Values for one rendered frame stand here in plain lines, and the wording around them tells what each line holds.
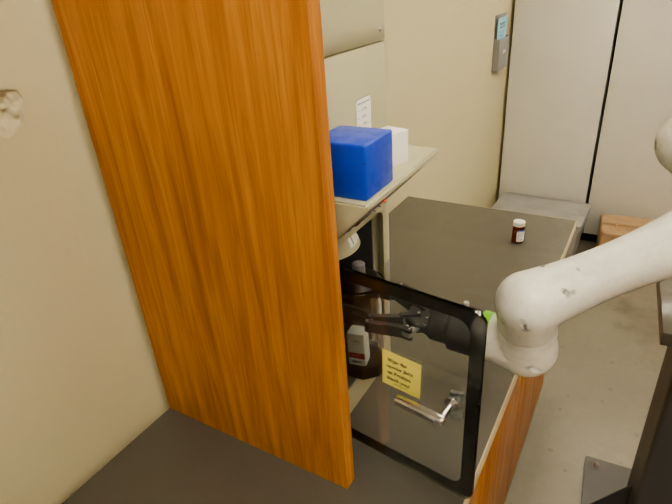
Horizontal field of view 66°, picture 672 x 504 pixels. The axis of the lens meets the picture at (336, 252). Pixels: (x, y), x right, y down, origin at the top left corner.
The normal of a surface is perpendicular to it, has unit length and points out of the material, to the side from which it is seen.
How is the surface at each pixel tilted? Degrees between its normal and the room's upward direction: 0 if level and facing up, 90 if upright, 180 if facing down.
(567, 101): 90
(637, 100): 90
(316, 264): 90
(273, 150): 90
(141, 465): 0
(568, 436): 0
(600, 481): 0
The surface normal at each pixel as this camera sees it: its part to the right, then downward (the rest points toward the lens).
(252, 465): -0.07, -0.88
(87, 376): 0.86, 0.18
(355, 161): -0.50, 0.44
